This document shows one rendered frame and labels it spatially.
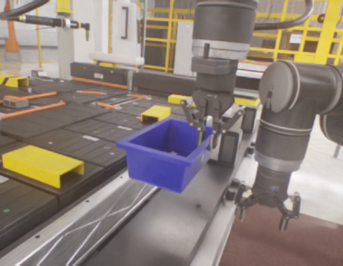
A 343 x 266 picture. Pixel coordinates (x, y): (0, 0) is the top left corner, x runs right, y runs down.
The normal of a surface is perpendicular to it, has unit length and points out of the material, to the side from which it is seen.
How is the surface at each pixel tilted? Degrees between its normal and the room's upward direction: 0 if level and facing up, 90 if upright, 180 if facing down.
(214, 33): 90
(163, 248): 0
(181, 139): 85
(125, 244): 0
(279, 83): 90
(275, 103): 94
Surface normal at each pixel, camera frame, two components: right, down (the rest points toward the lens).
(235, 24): 0.22, 0.33
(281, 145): -0.41, 0.26
